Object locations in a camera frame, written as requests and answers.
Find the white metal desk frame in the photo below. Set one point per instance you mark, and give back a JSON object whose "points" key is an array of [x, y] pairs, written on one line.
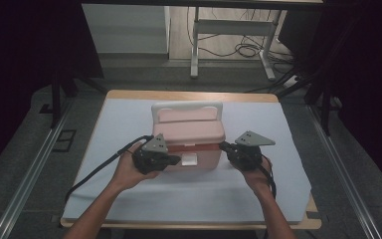
{"points": [[232, 27]]}

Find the metal floor rail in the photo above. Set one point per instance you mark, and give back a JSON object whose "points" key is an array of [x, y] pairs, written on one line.
{"points": [[26, 179], [341, 172]]}

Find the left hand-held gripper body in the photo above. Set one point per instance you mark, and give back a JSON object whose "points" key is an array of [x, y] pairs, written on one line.
{"points": [[154, 156]]}

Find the black metal stand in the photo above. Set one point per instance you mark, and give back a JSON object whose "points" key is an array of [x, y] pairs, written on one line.
{"points": [[325, 103], [56, 99]]}

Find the person's right hand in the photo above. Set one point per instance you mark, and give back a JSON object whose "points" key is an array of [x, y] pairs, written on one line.
{"points": [[262, 181]]}

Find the dark curtain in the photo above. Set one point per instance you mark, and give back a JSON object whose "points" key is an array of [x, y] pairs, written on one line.
{"points": [[20, 49], [368, 66]]}

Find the person's left hand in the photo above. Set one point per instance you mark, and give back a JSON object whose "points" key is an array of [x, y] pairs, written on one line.
{"points": [[126, 172]]}

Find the black floor socket hatch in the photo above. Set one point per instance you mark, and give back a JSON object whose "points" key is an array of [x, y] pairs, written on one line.
{"points": [[64, 140]]}

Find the white cabinet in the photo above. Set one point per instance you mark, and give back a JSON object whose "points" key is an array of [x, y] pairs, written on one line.
{"points": [[126, 30]]}

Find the white power strip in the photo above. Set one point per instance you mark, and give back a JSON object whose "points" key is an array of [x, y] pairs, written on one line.
{"points": [[291, 81]]}

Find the wooden table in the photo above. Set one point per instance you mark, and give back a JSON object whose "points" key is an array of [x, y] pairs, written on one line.
{"points": [[192, 95]]}

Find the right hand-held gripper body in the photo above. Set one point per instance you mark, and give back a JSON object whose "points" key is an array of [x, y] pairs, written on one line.
{"points": [[248, 156]]}

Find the white table sheet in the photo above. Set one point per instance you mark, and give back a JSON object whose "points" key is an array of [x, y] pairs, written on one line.
{"points": [[185, 195]]}

